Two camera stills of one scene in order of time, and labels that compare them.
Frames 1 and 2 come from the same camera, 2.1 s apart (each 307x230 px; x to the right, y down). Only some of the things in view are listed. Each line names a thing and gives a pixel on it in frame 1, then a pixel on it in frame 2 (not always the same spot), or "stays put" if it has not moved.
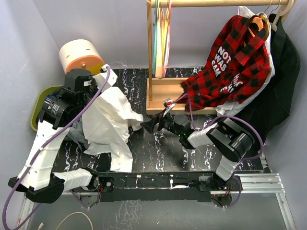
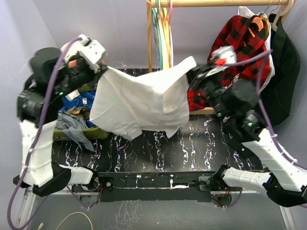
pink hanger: [168, 45] -> [171, 34]
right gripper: [149, 125] -> [195, 75]
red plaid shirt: [239, 67] stays put
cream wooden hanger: [283, 10] stays put
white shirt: [108, 119] -> [128, 106]
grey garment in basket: [76, 132] stays put
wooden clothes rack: [164, 94] stays put
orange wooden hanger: [258, 21] stays put
